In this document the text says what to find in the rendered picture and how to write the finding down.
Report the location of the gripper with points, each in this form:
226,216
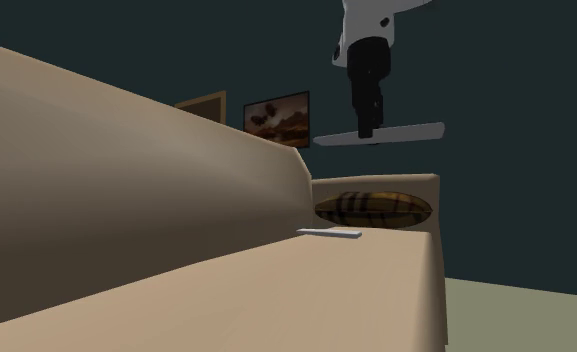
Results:
369,63

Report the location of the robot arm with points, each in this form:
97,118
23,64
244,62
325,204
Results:
366,19

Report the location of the dark framed landscape picture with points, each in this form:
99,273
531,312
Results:
278,119

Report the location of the brown plaid cushion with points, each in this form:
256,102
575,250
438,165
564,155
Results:
373,209

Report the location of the grey flat bar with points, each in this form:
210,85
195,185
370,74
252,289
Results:
329,233

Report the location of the beige sofa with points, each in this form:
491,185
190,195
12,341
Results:
122,204

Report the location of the wooden framed wall picture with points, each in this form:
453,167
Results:
207,105

